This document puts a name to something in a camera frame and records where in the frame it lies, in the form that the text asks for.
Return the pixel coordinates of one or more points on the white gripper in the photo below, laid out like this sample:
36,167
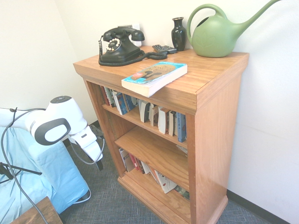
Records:
87,142

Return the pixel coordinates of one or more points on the teal and red paperback book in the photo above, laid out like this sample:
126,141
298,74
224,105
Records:
154,74

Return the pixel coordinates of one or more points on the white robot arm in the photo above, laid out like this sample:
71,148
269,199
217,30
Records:
60,109

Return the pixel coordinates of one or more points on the lower shelf row of books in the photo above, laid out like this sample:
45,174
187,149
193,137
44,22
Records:
163,182

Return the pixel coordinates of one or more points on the white and red paperback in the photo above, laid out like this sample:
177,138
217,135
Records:
126,161

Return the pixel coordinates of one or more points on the red spine paperback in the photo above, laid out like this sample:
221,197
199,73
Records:
137,164

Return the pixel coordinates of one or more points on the light blue cloth cover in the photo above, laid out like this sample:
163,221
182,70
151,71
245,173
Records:
46,168

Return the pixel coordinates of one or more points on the white and blue paperback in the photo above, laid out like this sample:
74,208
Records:
119,102

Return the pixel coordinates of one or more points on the blue cover paperback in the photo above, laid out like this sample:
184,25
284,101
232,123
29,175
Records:
129,103

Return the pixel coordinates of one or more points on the dark spine paperback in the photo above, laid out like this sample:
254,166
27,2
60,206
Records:
109,96

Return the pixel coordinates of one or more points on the black cover paperback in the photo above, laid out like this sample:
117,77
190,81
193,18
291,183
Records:
143,110

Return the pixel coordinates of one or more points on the red spine book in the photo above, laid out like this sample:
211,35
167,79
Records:
104,95

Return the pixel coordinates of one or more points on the cream pages paperback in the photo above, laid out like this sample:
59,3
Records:
153,115
171,123
161,121

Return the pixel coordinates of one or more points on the dark wooden table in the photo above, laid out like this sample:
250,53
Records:
39,214

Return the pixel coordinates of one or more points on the green camouflage book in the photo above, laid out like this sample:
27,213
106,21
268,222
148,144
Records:
182,192

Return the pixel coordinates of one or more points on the blue spine book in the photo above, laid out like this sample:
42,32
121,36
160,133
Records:
181,128

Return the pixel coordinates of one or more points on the wooden bookshelf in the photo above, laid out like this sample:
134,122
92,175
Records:
210,140

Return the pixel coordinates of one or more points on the black rotary telephone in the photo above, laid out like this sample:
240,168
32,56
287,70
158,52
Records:
116,52

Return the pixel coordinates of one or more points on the black remote control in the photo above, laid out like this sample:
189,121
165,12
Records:
163,48

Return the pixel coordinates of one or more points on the black ceramic vase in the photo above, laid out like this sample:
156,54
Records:
178,35

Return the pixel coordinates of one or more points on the green plastic watering can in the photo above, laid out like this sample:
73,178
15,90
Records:
210,39

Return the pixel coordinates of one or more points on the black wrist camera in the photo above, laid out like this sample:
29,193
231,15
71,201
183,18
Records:
95,131

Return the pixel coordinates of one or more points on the black camera tripod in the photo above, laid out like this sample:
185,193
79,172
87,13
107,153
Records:
25,170

